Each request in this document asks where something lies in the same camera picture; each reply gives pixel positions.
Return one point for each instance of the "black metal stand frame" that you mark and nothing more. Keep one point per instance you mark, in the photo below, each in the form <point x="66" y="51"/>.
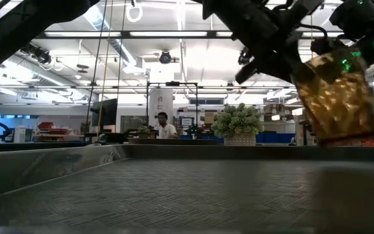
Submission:
<point x="147" y="107"/>

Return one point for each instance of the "small green potted plant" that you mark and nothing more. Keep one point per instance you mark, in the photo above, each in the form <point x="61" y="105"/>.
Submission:
<point x="143" y="131"/>

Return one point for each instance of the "black plastic tray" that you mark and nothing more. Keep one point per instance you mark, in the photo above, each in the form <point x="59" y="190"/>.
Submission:
<point x="174" y="191"/>

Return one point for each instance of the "round black ceiling camera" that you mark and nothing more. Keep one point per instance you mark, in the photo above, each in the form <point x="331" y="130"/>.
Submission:
<point x="165" y="57"/>

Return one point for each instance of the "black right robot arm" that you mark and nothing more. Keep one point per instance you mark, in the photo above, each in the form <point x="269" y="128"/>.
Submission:
<point x="369" y="19"/>

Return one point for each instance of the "person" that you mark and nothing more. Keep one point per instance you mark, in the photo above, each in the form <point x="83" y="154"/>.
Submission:
<point x="166" y="130"/>

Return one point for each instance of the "red storage bins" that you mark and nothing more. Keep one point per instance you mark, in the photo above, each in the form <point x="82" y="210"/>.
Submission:
<point x="52" y="129"/>

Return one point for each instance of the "long ceiling light strip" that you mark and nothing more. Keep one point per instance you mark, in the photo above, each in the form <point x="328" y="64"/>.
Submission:
<point x="82" y="34"/>
<point x="168" y="33"/>

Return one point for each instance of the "white printed pillar banner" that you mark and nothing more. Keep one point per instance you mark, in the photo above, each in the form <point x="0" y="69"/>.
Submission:
<point x="160" y="105"/>

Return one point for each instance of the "black monitor screen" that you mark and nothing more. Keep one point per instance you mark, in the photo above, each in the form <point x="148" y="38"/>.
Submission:
<point x="105" y="112"/>

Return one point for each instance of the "amber textured glass cup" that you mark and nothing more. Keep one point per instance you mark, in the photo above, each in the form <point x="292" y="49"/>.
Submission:
<point x="339" y="110"/>

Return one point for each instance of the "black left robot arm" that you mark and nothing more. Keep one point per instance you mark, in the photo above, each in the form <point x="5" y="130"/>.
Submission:
<point x="18" y="29"/>

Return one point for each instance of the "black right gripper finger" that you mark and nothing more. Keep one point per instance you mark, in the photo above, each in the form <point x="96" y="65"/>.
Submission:
<point x="304" y="71"/>
<point x="331" y="68"/>

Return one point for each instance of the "blue storage bins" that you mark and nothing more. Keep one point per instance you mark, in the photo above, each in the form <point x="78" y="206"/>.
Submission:
<point x="274" y="137"/>

